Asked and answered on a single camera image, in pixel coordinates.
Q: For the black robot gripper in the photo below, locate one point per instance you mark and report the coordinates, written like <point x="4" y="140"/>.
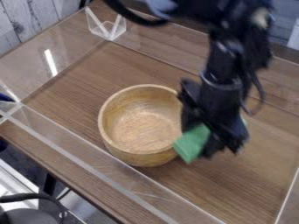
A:
<point x="211" y="103"/>

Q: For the green rectangular block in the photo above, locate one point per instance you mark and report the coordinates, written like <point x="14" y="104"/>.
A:
<point x="188" y="145"/>

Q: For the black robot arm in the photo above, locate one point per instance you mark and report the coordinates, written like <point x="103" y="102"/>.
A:
<point x="239" y="25"/>

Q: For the brown wooden bowl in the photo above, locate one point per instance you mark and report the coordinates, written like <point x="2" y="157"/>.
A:
<point x="139" y="124"/>

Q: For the clear acrylic tray enclosure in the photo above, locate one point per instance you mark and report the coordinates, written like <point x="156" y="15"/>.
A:
<point x="93" y="82"/>

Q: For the black metal bracket with screw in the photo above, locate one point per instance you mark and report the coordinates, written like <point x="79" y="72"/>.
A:
<point x="52" y="210"/>

